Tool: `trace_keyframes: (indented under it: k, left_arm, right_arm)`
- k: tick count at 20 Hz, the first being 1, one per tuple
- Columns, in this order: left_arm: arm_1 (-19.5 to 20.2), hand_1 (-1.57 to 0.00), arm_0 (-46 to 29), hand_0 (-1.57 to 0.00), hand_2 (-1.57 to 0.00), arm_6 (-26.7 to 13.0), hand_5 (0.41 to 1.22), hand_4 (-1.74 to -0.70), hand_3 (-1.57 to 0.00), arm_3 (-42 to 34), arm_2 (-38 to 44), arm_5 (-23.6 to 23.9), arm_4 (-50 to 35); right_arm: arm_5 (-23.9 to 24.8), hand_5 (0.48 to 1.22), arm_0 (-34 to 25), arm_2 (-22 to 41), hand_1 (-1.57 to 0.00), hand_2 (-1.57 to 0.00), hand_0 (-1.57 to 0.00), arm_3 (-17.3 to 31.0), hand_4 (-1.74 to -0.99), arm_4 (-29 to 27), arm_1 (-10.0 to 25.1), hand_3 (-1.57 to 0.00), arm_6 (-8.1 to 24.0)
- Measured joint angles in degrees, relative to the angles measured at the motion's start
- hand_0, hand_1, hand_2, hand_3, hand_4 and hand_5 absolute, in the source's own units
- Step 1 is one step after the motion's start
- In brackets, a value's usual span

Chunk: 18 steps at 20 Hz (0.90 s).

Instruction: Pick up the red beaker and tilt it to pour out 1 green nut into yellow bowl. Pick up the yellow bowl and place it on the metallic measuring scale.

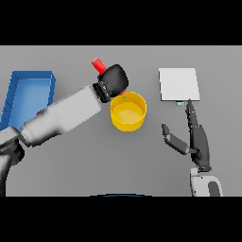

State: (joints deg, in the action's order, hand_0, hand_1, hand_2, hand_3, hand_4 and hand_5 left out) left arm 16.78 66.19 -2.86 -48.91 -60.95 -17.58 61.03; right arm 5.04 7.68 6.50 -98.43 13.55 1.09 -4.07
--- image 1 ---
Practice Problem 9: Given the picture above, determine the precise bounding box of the pale square measuring scale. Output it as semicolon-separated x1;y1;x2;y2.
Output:
158;67;201;107

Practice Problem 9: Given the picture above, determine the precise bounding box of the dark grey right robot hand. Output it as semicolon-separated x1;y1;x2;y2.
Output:
161;98;213;173

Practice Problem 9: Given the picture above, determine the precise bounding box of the blue tray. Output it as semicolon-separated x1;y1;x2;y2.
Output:
0;70;57;132

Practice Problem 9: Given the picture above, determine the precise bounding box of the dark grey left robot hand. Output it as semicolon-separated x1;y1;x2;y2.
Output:
92;63;130;104

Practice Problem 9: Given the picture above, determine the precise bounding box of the red beaker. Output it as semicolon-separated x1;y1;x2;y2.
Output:
91;57;127;96

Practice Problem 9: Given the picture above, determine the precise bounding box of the yellow bowl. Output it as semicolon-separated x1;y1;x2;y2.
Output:
109;91;148;133

